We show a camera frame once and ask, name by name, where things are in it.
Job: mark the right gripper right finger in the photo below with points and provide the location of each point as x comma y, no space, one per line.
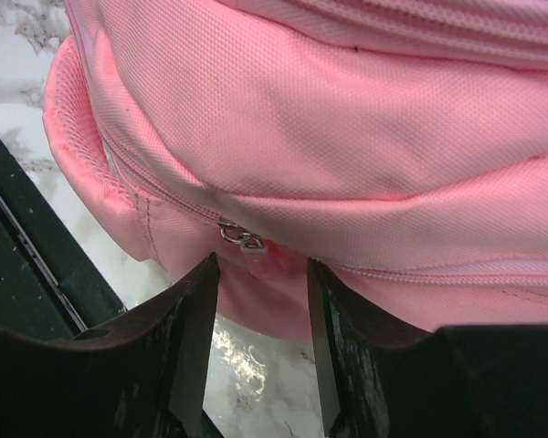
381,377

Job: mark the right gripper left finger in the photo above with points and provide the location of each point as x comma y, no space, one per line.
141,374

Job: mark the pink student backpack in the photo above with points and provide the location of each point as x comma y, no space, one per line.
402,143

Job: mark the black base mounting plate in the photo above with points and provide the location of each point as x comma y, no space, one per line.
49,288

